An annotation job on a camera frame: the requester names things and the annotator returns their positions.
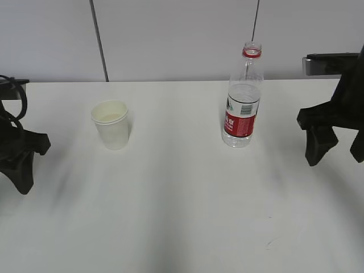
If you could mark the clear water bottle red label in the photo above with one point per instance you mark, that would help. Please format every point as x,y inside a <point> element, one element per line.
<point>243,97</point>

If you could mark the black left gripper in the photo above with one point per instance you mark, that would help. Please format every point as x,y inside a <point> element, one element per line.
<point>18,147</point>

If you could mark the white paper cup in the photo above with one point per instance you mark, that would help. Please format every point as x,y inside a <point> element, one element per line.
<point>110,119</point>

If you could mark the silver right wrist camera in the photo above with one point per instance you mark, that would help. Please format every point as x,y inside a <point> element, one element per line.
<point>321,64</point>

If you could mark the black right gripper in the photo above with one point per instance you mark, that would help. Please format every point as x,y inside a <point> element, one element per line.
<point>344,109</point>

